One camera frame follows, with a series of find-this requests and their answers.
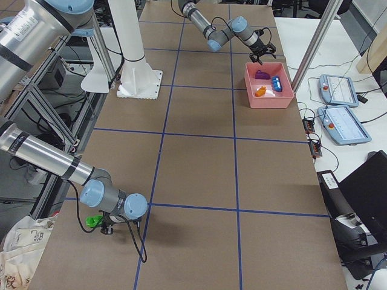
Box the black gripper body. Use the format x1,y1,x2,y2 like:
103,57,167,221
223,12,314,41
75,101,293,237
249,28,276,60
100,211,141,234

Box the purple toy block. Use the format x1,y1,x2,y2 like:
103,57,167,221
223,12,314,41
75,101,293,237
255,70,271,80

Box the green toy block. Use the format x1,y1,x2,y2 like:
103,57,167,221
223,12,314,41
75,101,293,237
85,214,103,228

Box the long blue toy block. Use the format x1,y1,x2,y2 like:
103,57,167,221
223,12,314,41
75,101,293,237
272,76,282,92

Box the orange toy block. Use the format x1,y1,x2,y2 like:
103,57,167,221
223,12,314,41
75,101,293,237
255,86,267,97

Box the pink plastic box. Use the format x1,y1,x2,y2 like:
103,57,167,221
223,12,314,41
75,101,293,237
244,62,294,109

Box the upper teach pendant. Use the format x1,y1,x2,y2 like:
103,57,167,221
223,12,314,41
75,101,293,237
319,74,359,108

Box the teach pendant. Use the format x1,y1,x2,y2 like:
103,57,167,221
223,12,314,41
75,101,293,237
319,74,359,108
317,105,372,145

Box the orange connector board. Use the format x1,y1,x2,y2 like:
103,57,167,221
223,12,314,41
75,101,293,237
302,118,315,134

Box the white printed tote bag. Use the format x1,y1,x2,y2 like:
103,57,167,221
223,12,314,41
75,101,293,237
1,216,57,289

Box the lower teach pendant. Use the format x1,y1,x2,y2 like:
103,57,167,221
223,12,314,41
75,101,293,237
317,105,372,145

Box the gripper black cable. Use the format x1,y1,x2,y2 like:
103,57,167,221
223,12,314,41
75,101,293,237
71,178,148,263
210,16,273,49

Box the aluminium frame post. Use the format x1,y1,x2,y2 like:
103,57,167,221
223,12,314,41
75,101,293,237
291,0,343,92

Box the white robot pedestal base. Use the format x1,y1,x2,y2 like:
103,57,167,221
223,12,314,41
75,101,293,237
81,1,163,99

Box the aluminium frame rack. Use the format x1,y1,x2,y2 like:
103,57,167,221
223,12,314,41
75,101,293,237
1,36,104,221

